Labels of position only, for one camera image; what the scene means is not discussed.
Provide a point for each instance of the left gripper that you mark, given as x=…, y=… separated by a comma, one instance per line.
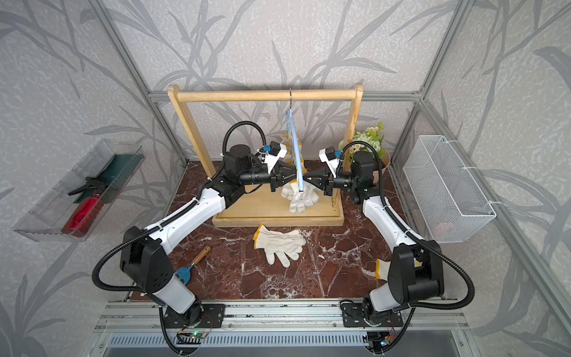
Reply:
x=273, y=180

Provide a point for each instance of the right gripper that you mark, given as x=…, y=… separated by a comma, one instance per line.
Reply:
x=319, y=178

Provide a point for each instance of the blue wavy clip hanger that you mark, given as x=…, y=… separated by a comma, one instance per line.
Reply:
x=294, y=143

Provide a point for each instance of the white glove with yellow cuff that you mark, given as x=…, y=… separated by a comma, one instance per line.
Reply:
x=300, y=199

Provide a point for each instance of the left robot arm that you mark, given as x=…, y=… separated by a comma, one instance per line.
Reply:
x=144, y=252

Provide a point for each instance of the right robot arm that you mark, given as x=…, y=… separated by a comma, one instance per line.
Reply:
x=415, y=273

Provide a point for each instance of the wooden clothes rack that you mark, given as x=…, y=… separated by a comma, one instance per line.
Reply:
x=263, y=206

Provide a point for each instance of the potted white flower plant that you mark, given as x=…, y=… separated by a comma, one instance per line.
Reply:
x=375, y=137

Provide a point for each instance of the yellow rubber-coated glove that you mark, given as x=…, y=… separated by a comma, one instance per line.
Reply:
x=382, y=270

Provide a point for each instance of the blue hand rake tool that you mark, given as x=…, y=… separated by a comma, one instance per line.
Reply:
x=184, y=273

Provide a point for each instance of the green cloth in tray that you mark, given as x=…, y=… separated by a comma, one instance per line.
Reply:
x=108, y=183

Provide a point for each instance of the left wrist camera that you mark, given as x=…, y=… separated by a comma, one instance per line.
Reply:
x=272, y=153

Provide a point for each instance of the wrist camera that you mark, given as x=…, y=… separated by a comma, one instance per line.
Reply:
x=330, y=156
x=272, y=153

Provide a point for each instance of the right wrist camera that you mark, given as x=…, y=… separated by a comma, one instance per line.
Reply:
x=330, y=156

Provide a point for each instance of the white wire mesh basket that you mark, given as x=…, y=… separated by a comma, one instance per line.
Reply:
x=452, y=204

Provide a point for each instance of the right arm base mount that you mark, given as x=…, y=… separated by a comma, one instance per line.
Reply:
x=362, y=314

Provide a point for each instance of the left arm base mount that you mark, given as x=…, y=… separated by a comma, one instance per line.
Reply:
x=205, y=316

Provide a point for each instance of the aluminium front rail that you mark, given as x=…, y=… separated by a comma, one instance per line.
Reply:
x=299, y=327

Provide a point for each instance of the clear plastic wall tray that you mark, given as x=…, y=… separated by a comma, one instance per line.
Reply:
x=45, y=221

